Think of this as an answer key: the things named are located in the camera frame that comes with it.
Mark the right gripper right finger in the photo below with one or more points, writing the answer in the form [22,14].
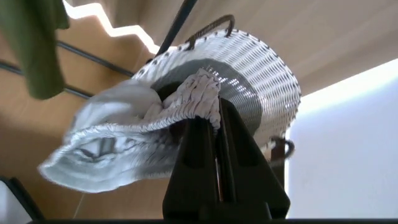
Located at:
[248,174]

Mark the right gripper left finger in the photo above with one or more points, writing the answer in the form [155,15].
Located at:
[192,174]

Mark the green printed t-shirt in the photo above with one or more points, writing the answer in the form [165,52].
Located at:
[34,46]

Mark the pale grey shorts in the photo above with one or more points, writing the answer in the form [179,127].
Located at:
[118,146]

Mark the white laundry basket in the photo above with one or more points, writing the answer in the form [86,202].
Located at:
[264,77]

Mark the black clothes rack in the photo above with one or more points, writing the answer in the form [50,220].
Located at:
[177,21]

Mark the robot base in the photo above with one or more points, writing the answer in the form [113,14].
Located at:
[12,202]

